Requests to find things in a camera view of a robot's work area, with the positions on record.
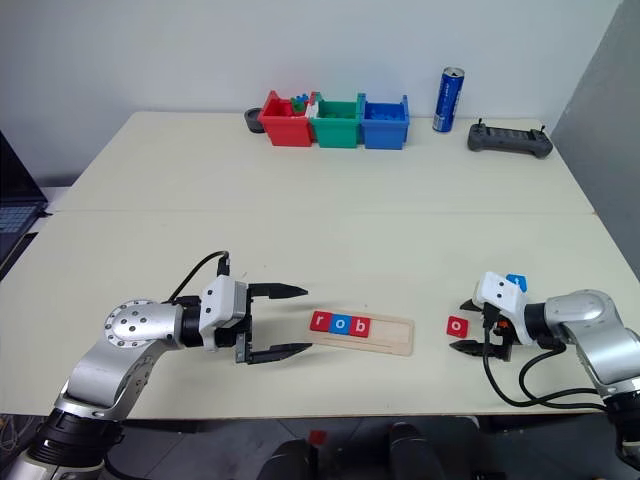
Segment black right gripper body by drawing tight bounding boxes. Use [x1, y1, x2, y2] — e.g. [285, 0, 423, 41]
[478, 303, 515, 364]

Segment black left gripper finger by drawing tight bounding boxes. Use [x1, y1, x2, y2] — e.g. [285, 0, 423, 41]
[247, 281, 309, 302]
[248, 342, 315, 366]

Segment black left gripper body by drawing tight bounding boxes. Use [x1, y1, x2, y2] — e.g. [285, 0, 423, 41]
[214, 282, 257, 366]

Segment red letter tile o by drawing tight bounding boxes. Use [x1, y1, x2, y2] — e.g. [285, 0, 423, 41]
[445, 314, 473, 338]

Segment wooden letter tray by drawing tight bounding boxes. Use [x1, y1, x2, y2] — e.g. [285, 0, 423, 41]
[309, 308, 416, 357]

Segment dark rounded shape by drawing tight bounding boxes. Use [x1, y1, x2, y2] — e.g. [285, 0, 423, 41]
[388, 421, 447, 480]
[258, 436, 315, 480]

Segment red plastic bin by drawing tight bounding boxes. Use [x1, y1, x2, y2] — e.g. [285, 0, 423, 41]
[258, 89, 317, 148]

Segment green plastic bin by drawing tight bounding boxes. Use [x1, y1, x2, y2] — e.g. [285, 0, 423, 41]
[309, 91, 364, 150]

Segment grey remote controller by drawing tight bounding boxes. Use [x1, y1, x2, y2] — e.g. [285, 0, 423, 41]
[467, 117, 555, 160]

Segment dark grey round bowl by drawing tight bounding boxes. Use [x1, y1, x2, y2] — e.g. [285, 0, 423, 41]
[243, 105, 267, 135]

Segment blue plastic bin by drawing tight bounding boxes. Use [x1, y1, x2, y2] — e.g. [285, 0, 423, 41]
[358, 92, 412, 151]

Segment blue toy bricks pile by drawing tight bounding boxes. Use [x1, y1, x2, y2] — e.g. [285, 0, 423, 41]
[364, 102, 406, 123]

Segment blue drink can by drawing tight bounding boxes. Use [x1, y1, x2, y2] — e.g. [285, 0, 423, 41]
[431, 65, 467, 134]

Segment dark laptop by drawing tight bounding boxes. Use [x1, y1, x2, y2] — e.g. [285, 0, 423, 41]
[0, 130, 52, 266]

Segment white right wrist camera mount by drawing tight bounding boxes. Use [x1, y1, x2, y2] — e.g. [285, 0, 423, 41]
[473, 271, 532, 346]

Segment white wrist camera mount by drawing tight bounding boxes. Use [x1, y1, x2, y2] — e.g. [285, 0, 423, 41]
[473, 271, 532, 346]
[198, 276, 250, 351]

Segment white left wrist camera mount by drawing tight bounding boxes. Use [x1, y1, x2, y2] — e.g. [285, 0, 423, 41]
[198, 276, 250, 351]

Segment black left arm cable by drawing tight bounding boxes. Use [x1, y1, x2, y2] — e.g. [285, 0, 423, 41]
[167, 249, 233, 306]

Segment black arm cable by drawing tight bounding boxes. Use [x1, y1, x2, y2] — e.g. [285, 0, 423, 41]
[478, 319, 609, 409]
[167, 249, 233, 306]

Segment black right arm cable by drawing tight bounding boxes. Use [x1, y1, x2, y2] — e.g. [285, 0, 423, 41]
[478, 319, 609, 409]

